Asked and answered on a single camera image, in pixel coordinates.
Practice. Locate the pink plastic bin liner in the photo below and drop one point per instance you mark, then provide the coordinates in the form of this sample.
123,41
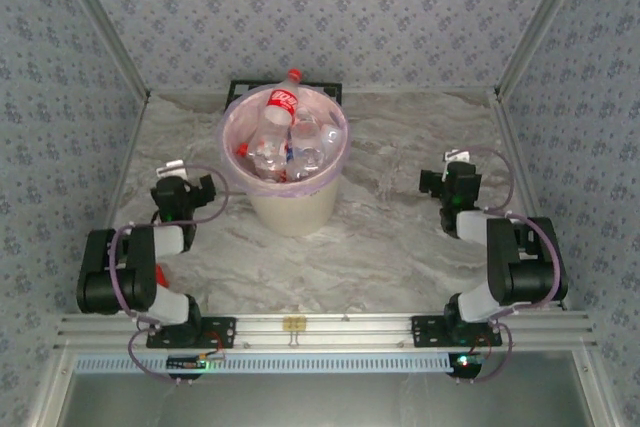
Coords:
239,119

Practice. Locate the aluminium mounting rail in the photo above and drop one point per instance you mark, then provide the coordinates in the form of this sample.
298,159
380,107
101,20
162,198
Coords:
350,332

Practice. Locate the grey metal panel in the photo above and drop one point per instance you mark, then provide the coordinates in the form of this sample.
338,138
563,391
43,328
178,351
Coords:
320,402

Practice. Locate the circuit board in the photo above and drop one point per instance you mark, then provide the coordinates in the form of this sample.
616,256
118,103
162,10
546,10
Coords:
187,362
465,362

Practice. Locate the aluminium side rail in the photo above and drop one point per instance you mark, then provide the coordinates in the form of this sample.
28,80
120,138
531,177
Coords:
517,147

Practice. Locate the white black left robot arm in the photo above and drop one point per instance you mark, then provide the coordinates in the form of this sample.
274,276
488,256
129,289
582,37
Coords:
107,272

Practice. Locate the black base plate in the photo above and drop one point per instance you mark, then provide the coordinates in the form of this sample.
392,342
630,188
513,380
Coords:
222,332
425,332

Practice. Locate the right circuit board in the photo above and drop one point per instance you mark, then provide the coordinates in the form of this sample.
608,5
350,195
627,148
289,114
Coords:
465,362

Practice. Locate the red white label bottle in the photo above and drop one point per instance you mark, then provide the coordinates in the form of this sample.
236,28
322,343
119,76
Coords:
307,137
305,169

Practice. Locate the aluminium frame post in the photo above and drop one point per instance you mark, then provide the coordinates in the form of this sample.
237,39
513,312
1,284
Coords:
597,397
542,17
102,17
52,392

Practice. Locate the left circuit board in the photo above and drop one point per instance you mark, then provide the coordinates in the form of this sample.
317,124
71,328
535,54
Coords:
187,362

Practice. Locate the red label red cap bottle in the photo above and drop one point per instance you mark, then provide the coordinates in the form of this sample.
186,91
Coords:
282,102

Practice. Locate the beige plastic bin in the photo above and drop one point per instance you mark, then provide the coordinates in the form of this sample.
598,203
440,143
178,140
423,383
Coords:
295,212

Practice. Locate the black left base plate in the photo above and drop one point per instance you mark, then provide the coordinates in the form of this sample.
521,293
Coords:
222,332

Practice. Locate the tan connector block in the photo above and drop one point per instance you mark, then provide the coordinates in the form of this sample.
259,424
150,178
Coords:
294,323

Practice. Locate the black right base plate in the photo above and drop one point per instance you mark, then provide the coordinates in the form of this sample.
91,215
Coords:
425,332

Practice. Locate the red block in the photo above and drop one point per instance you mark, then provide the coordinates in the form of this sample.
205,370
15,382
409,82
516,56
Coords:
160,274

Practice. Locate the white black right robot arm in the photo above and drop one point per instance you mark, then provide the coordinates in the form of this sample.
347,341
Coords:
525,267

